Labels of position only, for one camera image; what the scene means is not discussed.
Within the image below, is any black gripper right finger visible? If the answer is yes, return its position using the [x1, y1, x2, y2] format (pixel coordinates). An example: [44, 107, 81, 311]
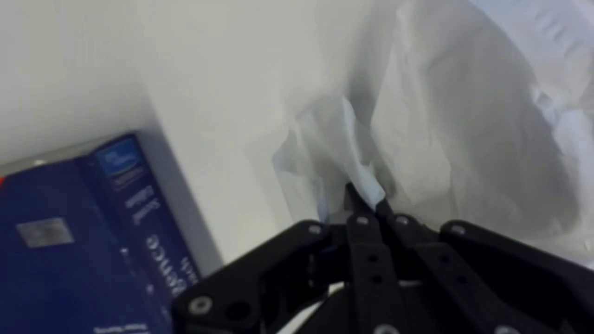
[377, 198, 594, 334]

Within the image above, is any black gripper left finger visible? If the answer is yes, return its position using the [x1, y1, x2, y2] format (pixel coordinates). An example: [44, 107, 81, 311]
[171, 181, 406, 334]

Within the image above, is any white cloth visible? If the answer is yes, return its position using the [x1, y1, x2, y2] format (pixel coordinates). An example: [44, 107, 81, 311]
[271, 0, 594, 267]

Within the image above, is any blue book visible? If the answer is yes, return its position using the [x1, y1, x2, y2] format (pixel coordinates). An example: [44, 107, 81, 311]
[0, 127, 224, 334]

